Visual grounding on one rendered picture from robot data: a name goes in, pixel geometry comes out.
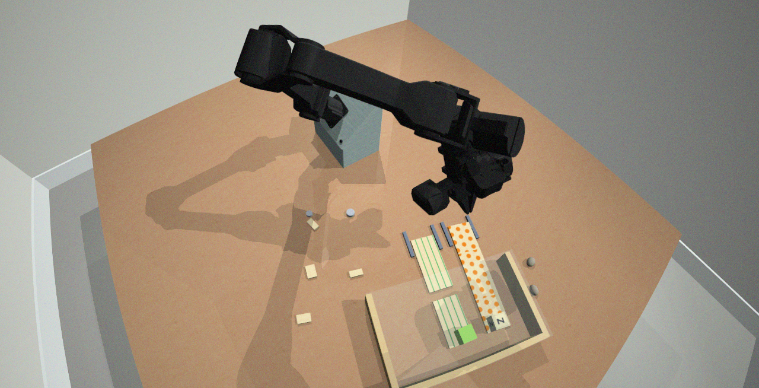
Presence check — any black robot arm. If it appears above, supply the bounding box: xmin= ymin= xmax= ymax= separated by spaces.
xmin=234 ymin=24 xmax=525 ymax=199

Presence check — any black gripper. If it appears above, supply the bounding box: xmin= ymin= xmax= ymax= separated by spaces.
xmin=412 ymin=146 xmax=479 ymax=215

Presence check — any cream strip with green lines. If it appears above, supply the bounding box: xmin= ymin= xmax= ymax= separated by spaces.
xmin=410 ymin=235 xmax=447 ymax=277

